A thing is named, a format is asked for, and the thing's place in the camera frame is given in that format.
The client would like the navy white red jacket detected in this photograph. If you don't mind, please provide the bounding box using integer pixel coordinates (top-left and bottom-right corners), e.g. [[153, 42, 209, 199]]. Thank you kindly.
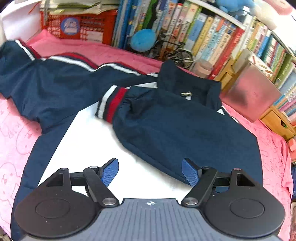
[[1, 40, 263, 240]]

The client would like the silver metallic box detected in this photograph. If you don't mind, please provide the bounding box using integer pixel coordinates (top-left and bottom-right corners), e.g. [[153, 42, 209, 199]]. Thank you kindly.
[[220, 62, 281, 123]]

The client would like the blue plush ball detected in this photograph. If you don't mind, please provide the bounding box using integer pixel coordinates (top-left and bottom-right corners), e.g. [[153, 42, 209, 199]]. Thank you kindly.
[[130, 29, 157, 52]]

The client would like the stack of papers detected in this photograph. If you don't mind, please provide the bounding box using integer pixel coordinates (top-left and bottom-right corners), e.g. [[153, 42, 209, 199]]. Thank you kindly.
[[40, 0, 120, 15]]

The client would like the pink round cup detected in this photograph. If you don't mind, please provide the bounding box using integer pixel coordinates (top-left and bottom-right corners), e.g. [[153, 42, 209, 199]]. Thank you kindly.
[[190, 59, 213, 78]]

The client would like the red spine book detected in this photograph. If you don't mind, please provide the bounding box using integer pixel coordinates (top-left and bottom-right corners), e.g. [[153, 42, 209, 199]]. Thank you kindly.
[[208, 28, 245, 80]]

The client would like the red plastic crate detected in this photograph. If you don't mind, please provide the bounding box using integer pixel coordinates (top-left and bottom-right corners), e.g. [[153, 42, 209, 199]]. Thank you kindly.
[[40, 10, 117, 45]]

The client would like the black miniature bicycle model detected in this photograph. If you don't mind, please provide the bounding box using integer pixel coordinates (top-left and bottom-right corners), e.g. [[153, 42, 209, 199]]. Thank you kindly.
[[145, 32, 194, 70]]

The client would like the blue plush toy on shelf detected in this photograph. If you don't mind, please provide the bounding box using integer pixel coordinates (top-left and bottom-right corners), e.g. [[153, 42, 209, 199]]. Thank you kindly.
[[215, 0, 255, 16]]

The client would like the pink rabbit print cloth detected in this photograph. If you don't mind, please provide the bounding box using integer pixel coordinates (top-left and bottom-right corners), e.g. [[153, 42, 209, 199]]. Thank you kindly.
[[1, 30, 293, 240]]

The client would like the wooden drawer box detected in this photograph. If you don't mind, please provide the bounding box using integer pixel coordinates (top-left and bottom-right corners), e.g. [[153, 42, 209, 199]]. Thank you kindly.
[[260, 106, 295, 141]]

